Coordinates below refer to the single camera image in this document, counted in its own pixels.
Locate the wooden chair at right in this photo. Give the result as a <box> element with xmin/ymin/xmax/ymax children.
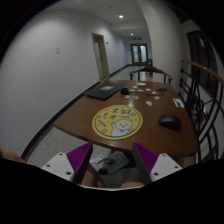
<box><xmin>178</xmin><ymin>59</ymin><xmax>224</xmax><ymax>163</ymax></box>

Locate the black closed laptop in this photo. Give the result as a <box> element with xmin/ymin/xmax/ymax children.
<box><xmin>85</xmin><ymin>83</ymin><xmax>125</xmax><ymax>100</ymax></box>

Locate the white card on table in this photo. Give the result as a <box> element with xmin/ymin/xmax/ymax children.
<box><xmin>146</xmin><ymin>101</ymin><xmax>152</xmax><ymax>106</ymax></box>

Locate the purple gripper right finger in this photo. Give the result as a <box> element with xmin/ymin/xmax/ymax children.
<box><xmin>132</xmin><ymin>141</ymin><xmax>184</xmax><ymax>186</ymax></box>

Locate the green bag under table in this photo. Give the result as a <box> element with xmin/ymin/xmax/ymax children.
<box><xmin>98</xmin><ymin>151</ymin><xmax>129</xmax><ymax>175</ymax></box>

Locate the white paper booklet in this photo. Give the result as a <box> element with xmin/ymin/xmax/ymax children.
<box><xmin>173</xmin><ymin>98</ymin><xmax>184</xmax><ymax>108</ymax></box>

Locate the round yellow cat mousepad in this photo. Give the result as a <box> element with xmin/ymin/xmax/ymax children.
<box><xmin>92</xmin><ymin>105</ymin><xmax>143</xmax><ymax>140</ymax></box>

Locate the beige side door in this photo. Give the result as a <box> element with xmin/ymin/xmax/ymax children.
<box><xmin>92</xmin><ymin>33</ymin><xmax>109</xmax><ymax>80</ymax></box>

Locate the small black box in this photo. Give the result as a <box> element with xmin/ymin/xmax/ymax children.
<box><xmin>120</xmin><ymin>88</ymin><xmax>129</xmax><ymax>95</ymax></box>

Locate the wooden chair at far end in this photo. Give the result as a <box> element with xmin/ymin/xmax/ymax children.
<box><xmin>129</xmin><ymin>66</ymin><xmax>173</xmax><ymax>84</ymax></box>

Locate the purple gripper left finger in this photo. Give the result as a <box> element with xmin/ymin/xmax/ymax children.
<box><xmin>40</xmin><ymin>141</ymin><xmax>94</xmax><ymax>185</ymax></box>

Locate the brown wooden table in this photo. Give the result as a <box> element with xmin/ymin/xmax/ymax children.
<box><xmin>55</xmin><ymin>81</ymin><xmax>198</xmax><ymax>156</ymax></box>

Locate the green exit sign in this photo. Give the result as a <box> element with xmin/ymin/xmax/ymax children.
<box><xmin>133</xmin><ymin>37</ymin><xmax>141</xmax><ymax>41</ymax></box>

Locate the double glass door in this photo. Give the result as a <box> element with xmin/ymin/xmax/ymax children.
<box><xmin>131</xmin><ymin>44</ymin><xmax>148</xmax><ymax>65</ymax></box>

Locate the black computer mouse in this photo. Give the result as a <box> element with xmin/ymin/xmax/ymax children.
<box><xmin>159</xmin><ymin>114</ymin><xmax>182</xmax><ymax>131</ymax></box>

